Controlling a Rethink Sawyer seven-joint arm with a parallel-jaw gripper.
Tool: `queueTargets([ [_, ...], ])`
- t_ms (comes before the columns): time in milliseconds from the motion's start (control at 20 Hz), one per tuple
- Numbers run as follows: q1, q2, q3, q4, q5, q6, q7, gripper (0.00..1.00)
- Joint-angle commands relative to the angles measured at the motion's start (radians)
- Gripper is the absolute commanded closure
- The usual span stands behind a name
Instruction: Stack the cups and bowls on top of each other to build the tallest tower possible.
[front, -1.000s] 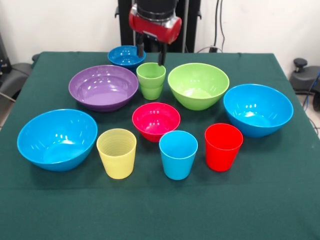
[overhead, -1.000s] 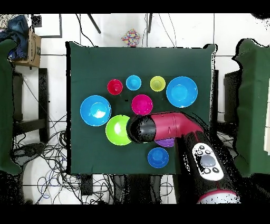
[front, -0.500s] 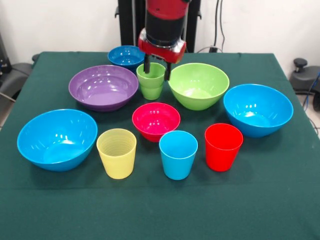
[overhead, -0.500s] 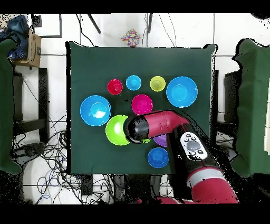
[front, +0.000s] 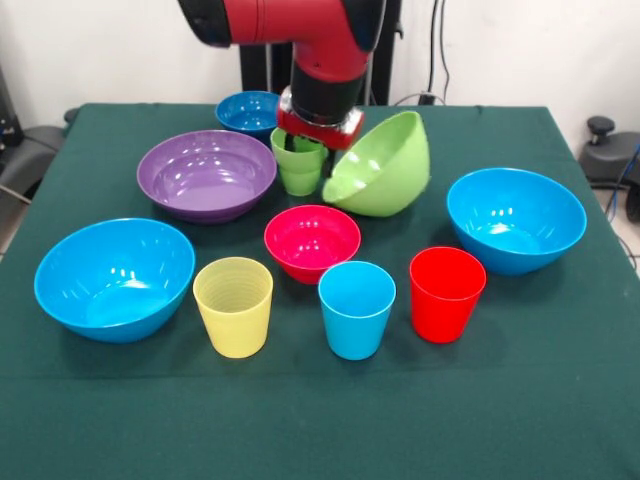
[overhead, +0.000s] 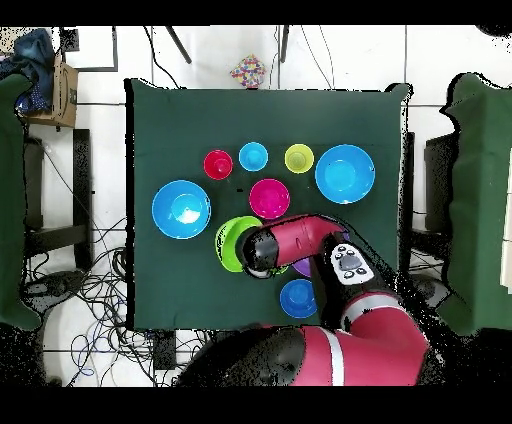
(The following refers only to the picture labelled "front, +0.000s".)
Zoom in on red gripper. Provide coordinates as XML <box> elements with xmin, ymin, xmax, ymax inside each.
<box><xmin>276</xmin><ymin>105</ymin><xmax>365</xmax><ymax>180</ymax></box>

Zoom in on green bowl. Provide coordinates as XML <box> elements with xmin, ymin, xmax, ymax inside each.
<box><xmin>321</xmin><ymin>110</ymin><xmax>432</xmax><ymax>218</ymax></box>

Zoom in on purple bowl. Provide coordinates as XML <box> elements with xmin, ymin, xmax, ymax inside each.
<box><xmin>136</xmin><ymin>129</ymin><xmax>279</xmax><ymax>225</ymax></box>

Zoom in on large light blue bowl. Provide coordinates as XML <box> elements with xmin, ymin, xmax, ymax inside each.
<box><xmin>33</xmin><ymin>217</ymin><xmax>197</xmax><ymax>344</ymax></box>
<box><xmin>446</xmin><ymin>167</ymin><xmax>588</xmax><ymax>277</ymax></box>

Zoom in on small dark blue bowl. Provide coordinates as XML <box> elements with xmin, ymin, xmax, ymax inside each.
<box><xmin>215</xmin><ymin>90</ymin><xmax>282</xmax><ymax>141</ymax></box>

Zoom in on pink bowl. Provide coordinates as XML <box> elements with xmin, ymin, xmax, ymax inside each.
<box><xmin>263</xmin><ymin>204</ymin><xmax>363</xmax><ymax>286</ymax></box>

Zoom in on light blue cup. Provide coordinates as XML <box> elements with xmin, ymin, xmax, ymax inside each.
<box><xmin>317</xmin><ymin>260</ymin><xmax>397</xmax><ymax>361</ymax></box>

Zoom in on yellow cup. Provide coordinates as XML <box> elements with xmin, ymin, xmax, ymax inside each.
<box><xmin>192</xmin><ymin>256</ymin><xmax>275</xmax><ymax>359</ymax></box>

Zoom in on red cup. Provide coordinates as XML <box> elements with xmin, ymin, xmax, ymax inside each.
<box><xmin>409</xmin><ymin>246</ymin><xmax>488</xmax><ymax>345</ymax></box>

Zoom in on dark green tablecloth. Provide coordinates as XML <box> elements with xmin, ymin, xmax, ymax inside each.
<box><xmin>0</xmin><ymin>102</ymin><xmax>640</xmax><ymax>480</ymax></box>

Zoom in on black wall cable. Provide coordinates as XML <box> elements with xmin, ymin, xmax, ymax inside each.
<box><xmin>389</xmin><ymin>0</ymin><xmax>451</xmax><ymax>106</ymax></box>

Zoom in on grey pedestal foot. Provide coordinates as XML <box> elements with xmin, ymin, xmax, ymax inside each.
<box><xmin>0</xmin><ymin>124</ymin><xmax>67</xmax><ymax>201</ymax></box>
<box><xmin>578</xmin><ymin>115</ymin><xmax>640</xmax><ymax>184</ymax></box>

